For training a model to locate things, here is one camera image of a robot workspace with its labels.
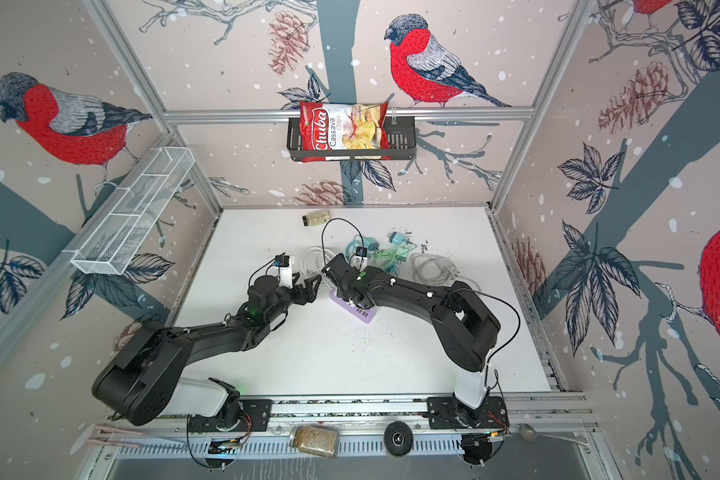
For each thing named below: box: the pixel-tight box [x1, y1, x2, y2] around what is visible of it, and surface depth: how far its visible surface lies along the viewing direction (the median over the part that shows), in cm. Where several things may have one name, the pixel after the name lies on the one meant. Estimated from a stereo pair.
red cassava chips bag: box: [299, 101, 391, 163], surface depth 90 cm
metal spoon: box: [517, 423, 589, 446], surface depth 72 cm
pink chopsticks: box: [88, 426, 144, 448], surface depth 71 cm
